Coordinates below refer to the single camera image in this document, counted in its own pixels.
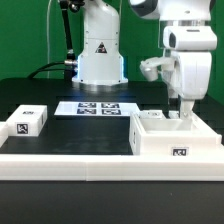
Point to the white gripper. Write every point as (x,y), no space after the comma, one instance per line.
(190,49)

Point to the white cabinet body box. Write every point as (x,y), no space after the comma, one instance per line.
(152,134)

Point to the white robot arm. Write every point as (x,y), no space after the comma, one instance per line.
(100,63)

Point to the white cabinet top block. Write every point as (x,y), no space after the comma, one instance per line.
(27,120)

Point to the white marker tag sheet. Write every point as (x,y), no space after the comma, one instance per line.
(113,109)

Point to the white U-shaped obstacle fence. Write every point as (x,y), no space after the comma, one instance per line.
(199,167)

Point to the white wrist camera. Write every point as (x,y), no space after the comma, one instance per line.
(149,67)

